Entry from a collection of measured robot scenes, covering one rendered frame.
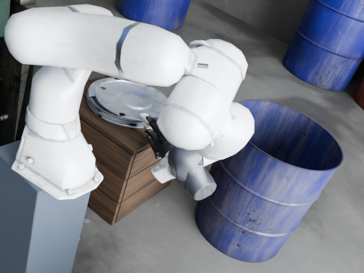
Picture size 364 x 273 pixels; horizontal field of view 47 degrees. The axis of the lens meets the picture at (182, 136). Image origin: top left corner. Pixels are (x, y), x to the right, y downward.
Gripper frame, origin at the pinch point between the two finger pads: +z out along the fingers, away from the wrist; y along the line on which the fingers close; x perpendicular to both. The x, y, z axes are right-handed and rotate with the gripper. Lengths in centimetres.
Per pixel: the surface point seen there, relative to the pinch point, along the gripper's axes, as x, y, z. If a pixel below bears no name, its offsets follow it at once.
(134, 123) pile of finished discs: 2.5, -2.9, 3.2
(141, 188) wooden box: -5.0, -29.3, -0.9
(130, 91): -2.6, 1.0, 19.6
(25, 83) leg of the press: 31.7, -3.9, 33.7
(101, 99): 10.9, 0.2, 14.7
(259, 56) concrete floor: -183, -27, 142
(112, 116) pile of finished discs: 9.3, -2.1, 6.8
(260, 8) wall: -227, -3, 208
